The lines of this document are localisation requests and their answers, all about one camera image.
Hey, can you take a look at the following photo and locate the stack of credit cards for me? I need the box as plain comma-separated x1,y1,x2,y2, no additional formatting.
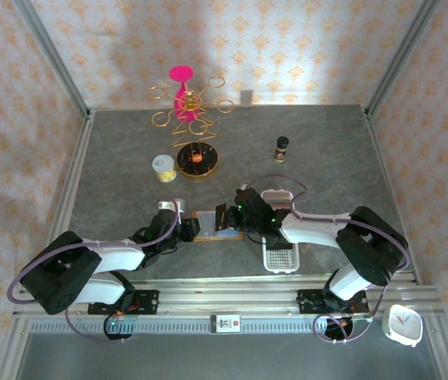
265,192,292,214

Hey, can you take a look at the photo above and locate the aluminium table edge rail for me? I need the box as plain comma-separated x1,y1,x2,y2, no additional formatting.
362,105,448,380
0,110,97,380

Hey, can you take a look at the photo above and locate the silver mirror credit card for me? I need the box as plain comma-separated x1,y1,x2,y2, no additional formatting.
215,203,228,232

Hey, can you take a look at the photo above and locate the grey slotted cable duct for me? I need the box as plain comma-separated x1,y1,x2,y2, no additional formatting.
29,318,387,336

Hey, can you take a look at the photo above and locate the yellow tin can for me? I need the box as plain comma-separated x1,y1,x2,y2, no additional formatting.
151,154,178,184

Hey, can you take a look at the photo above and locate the pink plastic stemmed glass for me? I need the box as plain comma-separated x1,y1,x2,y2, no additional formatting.
168,64,202,122

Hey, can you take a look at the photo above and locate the white plastic mesh basket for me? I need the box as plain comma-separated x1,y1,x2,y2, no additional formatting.
261,189,302,273

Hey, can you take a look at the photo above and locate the small spice bottle black cap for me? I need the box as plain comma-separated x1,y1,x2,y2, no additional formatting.
274,135,290,164

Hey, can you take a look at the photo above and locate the white square alarm clock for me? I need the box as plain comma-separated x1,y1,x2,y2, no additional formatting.
382,303,424,348

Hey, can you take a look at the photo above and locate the white label tag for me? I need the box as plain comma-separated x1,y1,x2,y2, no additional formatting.
210,313,242,336

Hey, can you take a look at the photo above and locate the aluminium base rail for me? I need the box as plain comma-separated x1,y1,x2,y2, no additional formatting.
12,272,443,320

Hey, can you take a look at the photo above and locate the gold wire stand black base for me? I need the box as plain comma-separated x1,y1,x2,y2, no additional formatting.
146,74,236,180

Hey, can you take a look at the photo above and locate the aluminium frame post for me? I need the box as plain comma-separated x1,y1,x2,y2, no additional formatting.
365,0,443,116
12,0,93,120

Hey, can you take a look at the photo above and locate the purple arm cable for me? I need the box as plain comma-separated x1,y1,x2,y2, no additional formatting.
243,174,412,346
6,197,181,344

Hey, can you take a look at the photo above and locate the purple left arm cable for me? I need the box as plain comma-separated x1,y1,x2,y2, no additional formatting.
6,197,181,344

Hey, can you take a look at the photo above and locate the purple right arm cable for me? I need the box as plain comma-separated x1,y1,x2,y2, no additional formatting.
243,174,412,346

